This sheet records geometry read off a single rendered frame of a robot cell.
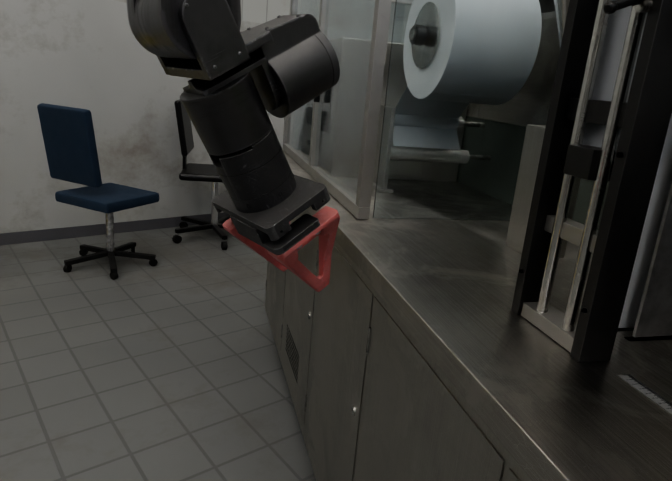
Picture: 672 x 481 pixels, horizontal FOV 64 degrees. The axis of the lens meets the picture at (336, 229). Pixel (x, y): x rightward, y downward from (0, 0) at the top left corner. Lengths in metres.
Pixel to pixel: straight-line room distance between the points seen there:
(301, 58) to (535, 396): 0.45
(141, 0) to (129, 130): 3.73
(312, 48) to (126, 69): 3.68
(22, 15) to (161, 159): 1.24
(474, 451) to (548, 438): 0.17
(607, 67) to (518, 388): 0.43
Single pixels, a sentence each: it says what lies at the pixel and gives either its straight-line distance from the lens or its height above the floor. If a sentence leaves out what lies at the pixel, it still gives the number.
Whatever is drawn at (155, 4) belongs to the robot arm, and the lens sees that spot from 0.40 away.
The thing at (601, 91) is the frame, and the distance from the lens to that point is 0.81.
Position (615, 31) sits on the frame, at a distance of 0.81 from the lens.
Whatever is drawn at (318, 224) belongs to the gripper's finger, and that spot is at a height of 1.11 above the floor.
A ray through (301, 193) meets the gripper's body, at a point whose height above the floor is 1.13.
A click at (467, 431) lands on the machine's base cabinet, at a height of 0.80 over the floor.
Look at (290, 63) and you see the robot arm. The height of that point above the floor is 1.24.
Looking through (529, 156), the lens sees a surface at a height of 1.11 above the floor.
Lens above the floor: 1.23
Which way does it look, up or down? 16 degrees down
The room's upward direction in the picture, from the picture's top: 5 degrees clockwise
